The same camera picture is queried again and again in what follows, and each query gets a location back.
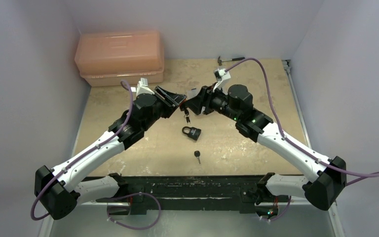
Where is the small hammer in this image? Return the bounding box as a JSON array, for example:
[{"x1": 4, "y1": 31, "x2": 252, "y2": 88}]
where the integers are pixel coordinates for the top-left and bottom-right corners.
[{"x1": 217, "y1": 56, "x2": 245, "y2": 66}]

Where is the single black key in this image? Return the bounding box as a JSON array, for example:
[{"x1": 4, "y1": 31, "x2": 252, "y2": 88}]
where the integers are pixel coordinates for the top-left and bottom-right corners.
[{"x1": 194, "y1": 151, "x2": 201, "y2": 164}]

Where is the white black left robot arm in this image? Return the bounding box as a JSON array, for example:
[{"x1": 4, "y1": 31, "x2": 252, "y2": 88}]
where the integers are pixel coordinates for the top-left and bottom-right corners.
[{"x1": 30, "y1": 86, "x2": 187, "y2": 220}]

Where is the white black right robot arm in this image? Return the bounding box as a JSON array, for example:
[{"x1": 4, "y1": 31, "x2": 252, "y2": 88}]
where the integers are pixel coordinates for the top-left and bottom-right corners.
[{"x1": 182, "y1": 84, "x2": 346, "y2": 211}]

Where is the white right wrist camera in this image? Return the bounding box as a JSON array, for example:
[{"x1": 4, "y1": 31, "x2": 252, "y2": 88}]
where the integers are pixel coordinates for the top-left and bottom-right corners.
[{"x1": 213, "y1": 68, "x2": 231, "y2": 91}]

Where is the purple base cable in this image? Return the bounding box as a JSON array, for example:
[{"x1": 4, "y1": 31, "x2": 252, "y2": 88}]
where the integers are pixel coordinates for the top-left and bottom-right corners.
[{"x1": 106, "y1": 192, "x2": 162, "y2": 231}]

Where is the clear plastic screw organizer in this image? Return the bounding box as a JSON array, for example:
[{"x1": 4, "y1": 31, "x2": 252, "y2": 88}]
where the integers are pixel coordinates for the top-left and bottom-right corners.
[{"x1": 188, "y1": 88, "x2": 199, "y2": 98}]

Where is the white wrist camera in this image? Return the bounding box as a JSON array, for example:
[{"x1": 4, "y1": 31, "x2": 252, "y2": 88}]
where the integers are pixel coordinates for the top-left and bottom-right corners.
[
  {"x1": 136, "y1": 78, "x2": 154, "y2": 96},
  {"x1": 213, "y1": 68, "x2": 231, "y2": 91}
]

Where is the pink plastic toolbox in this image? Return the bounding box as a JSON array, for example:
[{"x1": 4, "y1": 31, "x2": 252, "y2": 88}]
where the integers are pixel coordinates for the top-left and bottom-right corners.
[{"x1": 75, "y1": 31, "x2": 165, "y2": 87}]

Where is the black Kaijing padlock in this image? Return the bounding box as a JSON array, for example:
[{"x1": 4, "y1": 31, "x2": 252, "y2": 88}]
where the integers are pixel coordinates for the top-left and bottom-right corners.
[{"x1": 182, "y1": 126, "x2": 202, "y2": 141}]

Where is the aluminium frame rail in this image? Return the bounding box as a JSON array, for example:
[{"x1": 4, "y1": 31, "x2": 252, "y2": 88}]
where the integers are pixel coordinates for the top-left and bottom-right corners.
[{"x1": 281, "y1": 60, "x2": 310, "y2": 147}]

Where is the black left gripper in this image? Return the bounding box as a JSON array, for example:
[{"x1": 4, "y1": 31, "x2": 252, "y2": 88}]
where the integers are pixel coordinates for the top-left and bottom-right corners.
[{"x1": 142, "y1": 87, "x2": 186, "y2": 132}]

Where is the bunch of black keys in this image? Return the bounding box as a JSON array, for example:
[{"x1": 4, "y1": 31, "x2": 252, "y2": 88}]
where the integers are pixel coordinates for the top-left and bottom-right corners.
[{"x1": 184, "y1": 109, "x2": 190, "y2": 124}]

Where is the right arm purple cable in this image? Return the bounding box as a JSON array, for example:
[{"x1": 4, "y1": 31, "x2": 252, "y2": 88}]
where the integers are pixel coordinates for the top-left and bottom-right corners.
[{"x1": 225, "y1": 57, "x2": 379, "y2": 187}]

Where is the orange and black padlock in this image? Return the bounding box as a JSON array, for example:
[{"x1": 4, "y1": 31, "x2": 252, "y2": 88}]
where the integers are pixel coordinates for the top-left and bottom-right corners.
[{"x1": 179, "y1": 102, "x2": 189, "y2": 113}]

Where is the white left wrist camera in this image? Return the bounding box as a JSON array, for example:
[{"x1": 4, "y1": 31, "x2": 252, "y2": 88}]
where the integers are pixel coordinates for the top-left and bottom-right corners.
[{"x1": 136, "y1": 78, "x2": 154, "y2": 96}]

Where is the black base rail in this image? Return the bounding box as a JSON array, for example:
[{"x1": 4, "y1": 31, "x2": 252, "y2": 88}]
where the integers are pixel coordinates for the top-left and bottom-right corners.
[{"x1": 78, "y1": 172, "x2": 295, "y2": 217}]

